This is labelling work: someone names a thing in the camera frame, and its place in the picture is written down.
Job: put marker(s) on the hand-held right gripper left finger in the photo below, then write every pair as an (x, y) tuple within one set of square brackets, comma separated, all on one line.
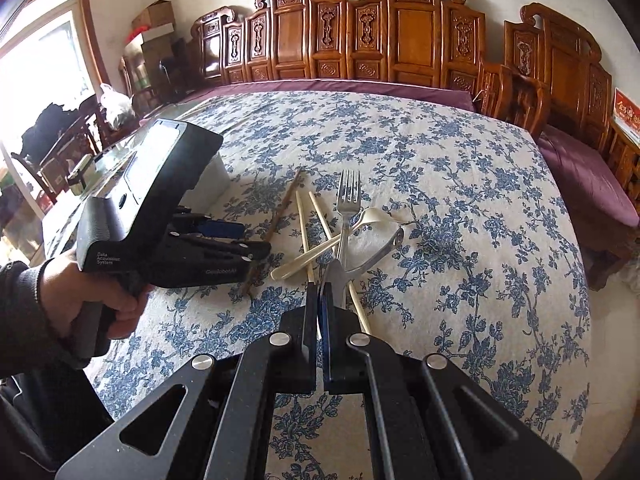
[(300, 350)]

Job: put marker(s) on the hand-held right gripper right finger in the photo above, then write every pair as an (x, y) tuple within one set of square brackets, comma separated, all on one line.
[(345, 355)]

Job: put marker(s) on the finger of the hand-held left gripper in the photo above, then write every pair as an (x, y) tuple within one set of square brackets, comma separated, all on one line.
[(225, 229), (225, 250)]

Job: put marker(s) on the rectangular metal tin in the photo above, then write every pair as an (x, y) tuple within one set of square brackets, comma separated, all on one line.
[(215, 180)]

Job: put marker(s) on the brown wooden chopstick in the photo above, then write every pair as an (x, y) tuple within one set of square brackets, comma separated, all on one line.
[(285, 205)]

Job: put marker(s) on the white spoon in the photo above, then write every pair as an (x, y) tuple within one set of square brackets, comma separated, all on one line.
[(310, 260)]

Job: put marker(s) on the metal spoon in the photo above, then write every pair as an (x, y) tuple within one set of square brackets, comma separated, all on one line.
[(370, 260)]

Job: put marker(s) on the metal fork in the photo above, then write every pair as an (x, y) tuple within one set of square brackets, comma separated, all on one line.
[(348, 200)]

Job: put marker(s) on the person's left forearm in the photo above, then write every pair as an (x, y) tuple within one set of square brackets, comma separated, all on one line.
[(20, 310)]

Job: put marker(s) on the person's left hand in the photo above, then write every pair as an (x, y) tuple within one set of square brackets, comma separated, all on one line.
[(65, 290)]

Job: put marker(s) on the clear plastic bag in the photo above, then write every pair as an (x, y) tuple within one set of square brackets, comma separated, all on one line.
[(115, 107)]

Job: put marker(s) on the dark wooden dining chair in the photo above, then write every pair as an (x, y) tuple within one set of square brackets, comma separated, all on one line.
[(55, 160)]

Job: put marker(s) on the cardboard boxes on cabinet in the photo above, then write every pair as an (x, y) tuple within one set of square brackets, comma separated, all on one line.
[(147, 35)]

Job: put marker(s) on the blue floral tablecloth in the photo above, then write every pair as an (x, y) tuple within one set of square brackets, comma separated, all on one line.
[(425, 210)]

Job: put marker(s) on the brown cardboard box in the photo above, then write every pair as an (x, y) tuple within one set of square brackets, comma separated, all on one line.
[(152, 12)]

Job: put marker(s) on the long purple sofa cushion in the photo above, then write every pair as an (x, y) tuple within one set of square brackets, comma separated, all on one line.
[(350, 87)]

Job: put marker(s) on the carved wooden sofa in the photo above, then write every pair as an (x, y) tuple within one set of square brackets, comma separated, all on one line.
[(350, 35)]

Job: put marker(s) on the purple armchair cushion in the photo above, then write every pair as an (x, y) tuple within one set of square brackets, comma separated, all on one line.
[(585, 175)]

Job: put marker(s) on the wooden side table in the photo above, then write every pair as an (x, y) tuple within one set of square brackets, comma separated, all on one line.
[(625, 155)]

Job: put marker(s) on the carved wooden armchair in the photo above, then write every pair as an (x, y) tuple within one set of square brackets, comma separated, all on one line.
[(565, 75)]

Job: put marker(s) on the red card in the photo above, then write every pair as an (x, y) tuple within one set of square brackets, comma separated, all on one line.
[(627, 115)]

